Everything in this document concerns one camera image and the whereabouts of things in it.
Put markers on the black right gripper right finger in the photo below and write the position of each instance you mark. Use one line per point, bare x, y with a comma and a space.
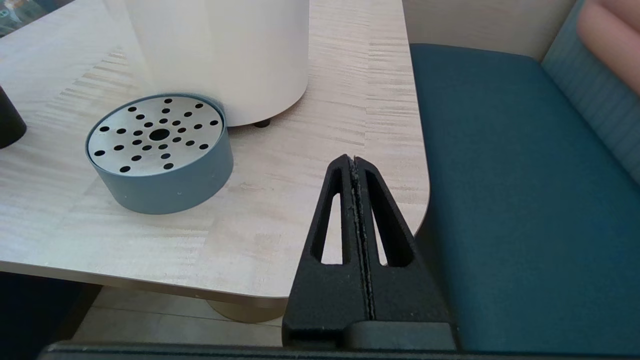
400, 295

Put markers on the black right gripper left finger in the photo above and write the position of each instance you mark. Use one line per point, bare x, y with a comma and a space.
325, 300

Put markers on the black cup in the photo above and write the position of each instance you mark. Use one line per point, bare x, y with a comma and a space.
9, 125

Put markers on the teal upholstered bench sofa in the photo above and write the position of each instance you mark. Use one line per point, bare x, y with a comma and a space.
525, 200

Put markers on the grey-blue perforated drip tray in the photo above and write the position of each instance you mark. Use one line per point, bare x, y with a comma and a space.
165, 185

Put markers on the white dispenser with dark tea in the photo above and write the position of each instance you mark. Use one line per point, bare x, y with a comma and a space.
225, 55

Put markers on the beige table pedestal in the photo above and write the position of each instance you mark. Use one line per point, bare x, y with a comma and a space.
245, 311

